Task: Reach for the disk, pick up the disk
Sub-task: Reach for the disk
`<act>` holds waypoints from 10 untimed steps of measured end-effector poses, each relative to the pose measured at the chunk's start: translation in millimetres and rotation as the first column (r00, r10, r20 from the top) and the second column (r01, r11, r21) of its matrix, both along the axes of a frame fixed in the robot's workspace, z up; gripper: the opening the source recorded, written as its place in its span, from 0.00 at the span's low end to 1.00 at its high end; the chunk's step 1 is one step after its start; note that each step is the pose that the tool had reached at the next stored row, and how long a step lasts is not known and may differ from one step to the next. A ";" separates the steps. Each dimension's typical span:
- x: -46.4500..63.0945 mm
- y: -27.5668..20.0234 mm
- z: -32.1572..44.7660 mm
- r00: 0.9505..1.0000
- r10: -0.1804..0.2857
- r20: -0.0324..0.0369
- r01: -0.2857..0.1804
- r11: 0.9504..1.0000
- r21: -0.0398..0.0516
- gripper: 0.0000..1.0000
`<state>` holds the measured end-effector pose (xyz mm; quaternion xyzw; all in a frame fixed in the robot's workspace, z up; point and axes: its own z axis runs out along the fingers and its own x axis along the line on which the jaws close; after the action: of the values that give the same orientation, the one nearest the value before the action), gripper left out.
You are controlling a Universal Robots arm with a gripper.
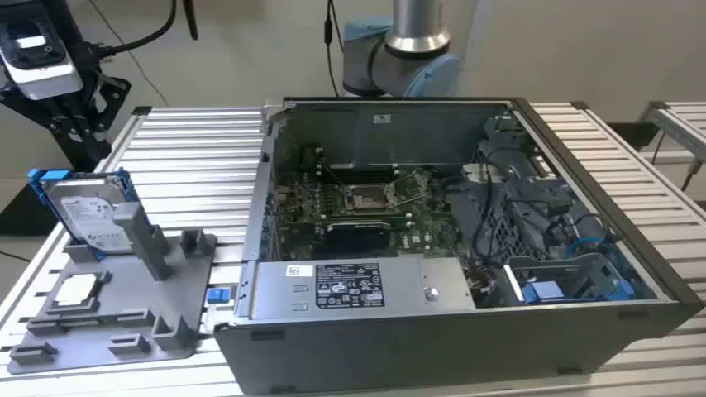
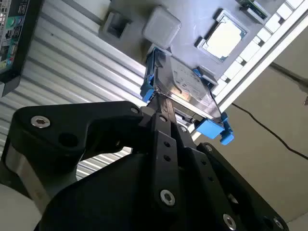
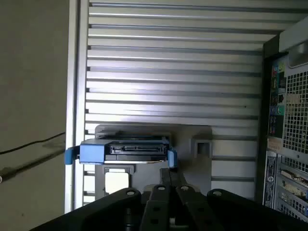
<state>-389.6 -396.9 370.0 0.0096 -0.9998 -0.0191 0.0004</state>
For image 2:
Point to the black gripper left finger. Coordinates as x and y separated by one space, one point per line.
60 130

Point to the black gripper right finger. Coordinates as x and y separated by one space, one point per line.
216 183

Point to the hard disk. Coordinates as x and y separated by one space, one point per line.
187 79

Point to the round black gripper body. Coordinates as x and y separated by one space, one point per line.
108 197

